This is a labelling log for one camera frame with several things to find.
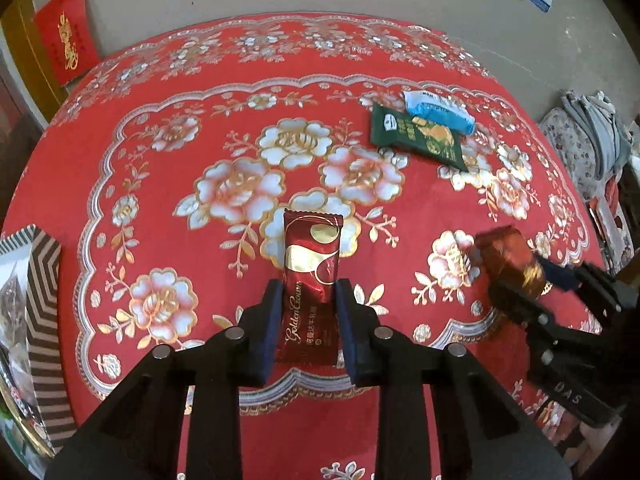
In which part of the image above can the dark red gold-print packet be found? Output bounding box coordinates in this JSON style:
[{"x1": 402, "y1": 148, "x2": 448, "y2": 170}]
[{"x1": 274, "y1": 208, "x2": 345, "y2": 366}]

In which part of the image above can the striped box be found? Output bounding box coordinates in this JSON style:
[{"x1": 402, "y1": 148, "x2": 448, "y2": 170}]
[{"x1": 0, "y1": 224, "x2": 77, "y2": 457}]

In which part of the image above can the grey cloth pile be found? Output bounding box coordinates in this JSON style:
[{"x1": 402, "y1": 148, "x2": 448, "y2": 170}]
[{"x1": 537, "y1": 105, "x2": 632, "y2": 202}]

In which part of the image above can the dark green gold-print packet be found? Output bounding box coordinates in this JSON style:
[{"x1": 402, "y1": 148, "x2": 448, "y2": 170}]
[{"x1": 370, "y1": 102, "x2": 469, "y2": 174}]

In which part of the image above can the red floral tablecloth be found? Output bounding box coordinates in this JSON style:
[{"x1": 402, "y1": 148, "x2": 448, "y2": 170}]
[{"x1": 0, "y1": 12, "x2": 622, "y2": 480}]

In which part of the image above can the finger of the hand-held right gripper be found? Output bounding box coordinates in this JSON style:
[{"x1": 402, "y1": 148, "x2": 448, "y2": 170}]
[
  {"x1": 537, "y1": 258, "x2": 640, "y2": 329},
  {"x1": 487, "y1": 280, "x2": 557, "y2": 347}
]

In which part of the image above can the wooden door frame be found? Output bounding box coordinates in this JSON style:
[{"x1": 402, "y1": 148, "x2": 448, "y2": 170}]
[{"x1": 0, "y1": 0, "x2": 69, "y2": 122}]

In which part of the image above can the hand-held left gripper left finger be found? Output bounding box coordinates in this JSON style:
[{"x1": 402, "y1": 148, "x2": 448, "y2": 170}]
[{"x1": 45, "y1": 279, "x2": 286, "y2": 480}]

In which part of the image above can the grey clothing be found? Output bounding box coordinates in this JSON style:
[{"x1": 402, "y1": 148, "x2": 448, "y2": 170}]
[{"x1": 560, "y1": 89, "x2": 634, "y2": 181}]

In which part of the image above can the red poster with gold print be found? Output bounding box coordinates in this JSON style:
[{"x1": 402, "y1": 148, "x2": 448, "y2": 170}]
[{"x1": 32, "y1": 0, "x2": 101, "y2": 87}]

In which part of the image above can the shiny red-brown packet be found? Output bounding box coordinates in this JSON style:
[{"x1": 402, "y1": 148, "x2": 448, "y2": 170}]
[{"x1": 472, "y1": 226, "x2": 551, "y2": 299}]

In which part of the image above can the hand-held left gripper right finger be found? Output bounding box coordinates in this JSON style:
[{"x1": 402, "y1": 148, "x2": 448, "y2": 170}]
[{"x1": 335, "y1": 278, "x2": 573, "y2": 480}]

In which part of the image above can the light blue packet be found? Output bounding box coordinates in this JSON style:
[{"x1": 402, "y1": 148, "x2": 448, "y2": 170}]
[{"x1": 404, "y1": 89, "x2": 476, "y2": 136}]

